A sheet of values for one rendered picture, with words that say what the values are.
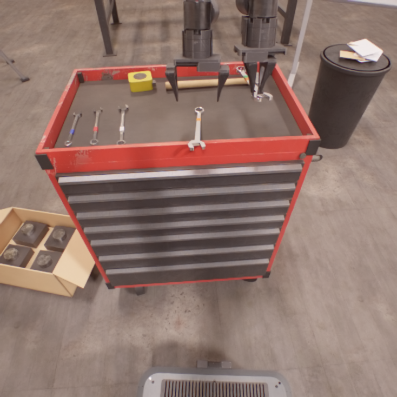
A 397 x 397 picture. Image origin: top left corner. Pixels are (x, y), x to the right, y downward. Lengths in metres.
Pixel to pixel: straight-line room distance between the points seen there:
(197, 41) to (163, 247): 0.69
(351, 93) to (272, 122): 1.29
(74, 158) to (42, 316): 1.02
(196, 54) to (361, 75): 1.53
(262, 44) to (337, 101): 1.56
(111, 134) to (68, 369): 1.05
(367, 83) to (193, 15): 1.62
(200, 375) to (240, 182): 0.68
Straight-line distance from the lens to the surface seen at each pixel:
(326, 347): 1.55
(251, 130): 0.87
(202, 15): 0.68
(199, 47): 0.68
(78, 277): 1.48
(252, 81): 0.70
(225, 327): 1.47
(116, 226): 0.98
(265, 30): 0.68
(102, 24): 3.77
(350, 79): 2.12
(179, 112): 0.94
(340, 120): 2.28
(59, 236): 1.62
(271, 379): 1.18
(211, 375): 1.16
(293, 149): 0.82
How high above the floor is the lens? 1.40
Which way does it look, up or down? 49 degrees down
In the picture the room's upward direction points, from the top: straight up
